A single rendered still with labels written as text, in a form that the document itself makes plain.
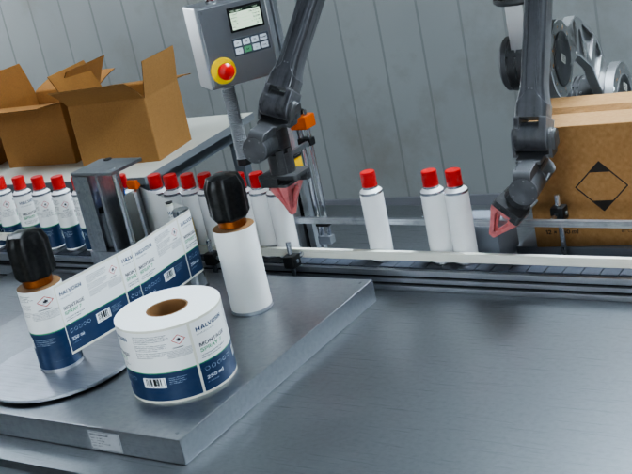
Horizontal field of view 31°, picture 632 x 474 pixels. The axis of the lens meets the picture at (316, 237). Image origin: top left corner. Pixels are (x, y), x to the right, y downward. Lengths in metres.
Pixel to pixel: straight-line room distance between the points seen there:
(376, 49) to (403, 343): 3.29
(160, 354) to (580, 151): 0.97
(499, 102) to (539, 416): 3.45
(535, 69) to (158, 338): 0.88
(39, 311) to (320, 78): 3.46
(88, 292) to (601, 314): 1.00
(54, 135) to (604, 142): 2.68
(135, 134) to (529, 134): 2.31
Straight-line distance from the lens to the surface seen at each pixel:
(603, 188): 2.47
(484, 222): 2.44
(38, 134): 4.66
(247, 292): 2.38
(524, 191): 2.23
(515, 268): 2.38
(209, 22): 2.62
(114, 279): 2.39
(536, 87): 2.27
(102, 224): 2.83
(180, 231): 2.54
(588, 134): 2.44
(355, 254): 2.53
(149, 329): 2.06
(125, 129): 4.33
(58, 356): 2.34
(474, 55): 5.25
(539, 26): 2.29
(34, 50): 6.51
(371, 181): 2.48
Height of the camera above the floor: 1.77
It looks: 19 degrees down
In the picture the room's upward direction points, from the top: 12 degrees counter-clockwise
